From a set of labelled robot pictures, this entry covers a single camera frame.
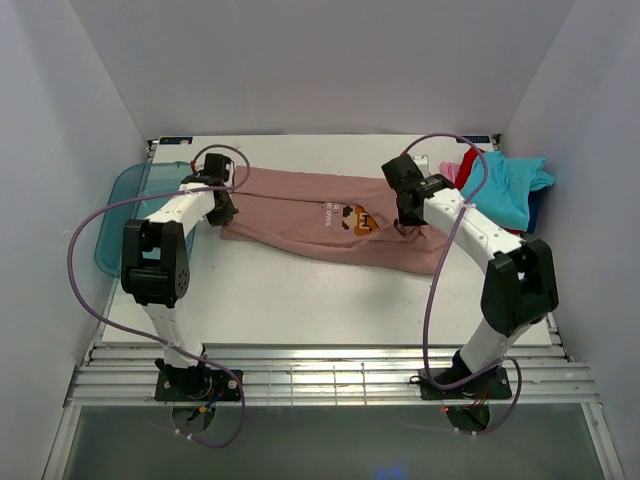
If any dusty pink t shirt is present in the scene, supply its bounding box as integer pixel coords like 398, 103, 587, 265
220, 167, 447, 275

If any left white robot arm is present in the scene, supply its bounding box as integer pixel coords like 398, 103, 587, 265
121, 153, 238, 400

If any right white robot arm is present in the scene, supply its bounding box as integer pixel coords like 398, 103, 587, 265
382, 154, 559, 397

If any light pink folded t shirt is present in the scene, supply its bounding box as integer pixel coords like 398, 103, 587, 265
439, 162, 461, 183

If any red folded t shirt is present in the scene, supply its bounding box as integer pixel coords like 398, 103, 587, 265
454, 149, 524, 235

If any teal plastic tray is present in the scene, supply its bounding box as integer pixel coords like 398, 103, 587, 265
94, 161, 191, 278

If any cyan folded t shirt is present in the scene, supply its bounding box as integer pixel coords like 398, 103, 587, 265
459, 151, 555, 232

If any dark blue folded t shirt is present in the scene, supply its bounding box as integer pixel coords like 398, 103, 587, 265
524, 189, 545, 234

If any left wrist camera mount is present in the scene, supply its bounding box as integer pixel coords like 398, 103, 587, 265
190, 161, 204, 172

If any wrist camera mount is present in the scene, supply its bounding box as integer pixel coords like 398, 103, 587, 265
190, 161, 204, 172
412, 154, 430, 177

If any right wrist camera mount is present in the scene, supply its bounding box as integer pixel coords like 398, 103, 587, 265
412, 154, 430, 177

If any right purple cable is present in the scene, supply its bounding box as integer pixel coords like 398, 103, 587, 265
399, 132, 521, 436

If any purple cable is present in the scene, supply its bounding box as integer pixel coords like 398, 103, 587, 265
67, 144, 251, 449
399, 132, 521, 436

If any aluminium rail frame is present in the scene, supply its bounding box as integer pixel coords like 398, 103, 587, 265
43, 334, 623, 479

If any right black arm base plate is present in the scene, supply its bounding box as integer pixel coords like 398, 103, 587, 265
409, 367, 512, 401

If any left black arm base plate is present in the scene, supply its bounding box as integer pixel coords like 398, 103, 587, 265
153, 370, 241, 403

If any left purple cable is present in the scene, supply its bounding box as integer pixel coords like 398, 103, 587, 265
67, 144, 251, 449

